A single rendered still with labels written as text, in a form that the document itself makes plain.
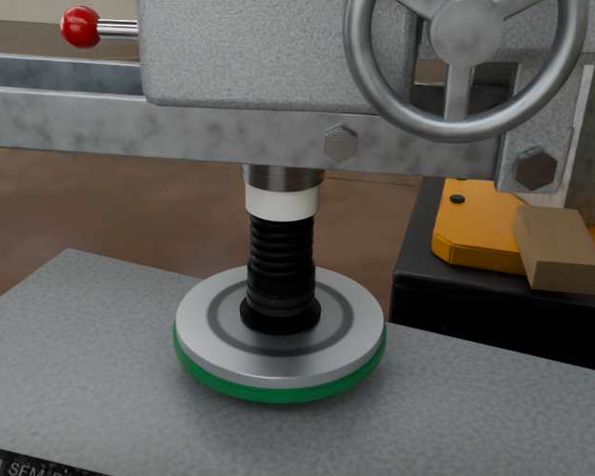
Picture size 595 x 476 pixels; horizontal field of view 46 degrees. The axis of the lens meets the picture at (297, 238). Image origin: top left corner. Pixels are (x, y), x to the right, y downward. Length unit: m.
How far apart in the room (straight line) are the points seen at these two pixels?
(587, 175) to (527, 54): 0.76
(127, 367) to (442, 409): 0.32
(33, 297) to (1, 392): 0.17
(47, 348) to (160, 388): 0.15
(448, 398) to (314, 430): 0.14
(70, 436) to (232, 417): 0.15
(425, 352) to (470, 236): 0.48
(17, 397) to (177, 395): 0.15
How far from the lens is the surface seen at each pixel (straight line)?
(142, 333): 0.80
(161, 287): 0.89
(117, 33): 0.56
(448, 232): 1.23
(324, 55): 0.51
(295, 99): 0.52
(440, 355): 0.78
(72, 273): 0.94
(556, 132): 0.57
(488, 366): 0.78
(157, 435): 0.67
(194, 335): 0.69
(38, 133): 0.62
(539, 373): 0.79
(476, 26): 0.45
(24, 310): 0.88
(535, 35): 0.53
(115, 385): 0.74
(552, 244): 1.13
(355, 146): 0.57
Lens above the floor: 1.31
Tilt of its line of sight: 27 degrees down
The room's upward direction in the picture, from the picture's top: 2 degrees clockwise
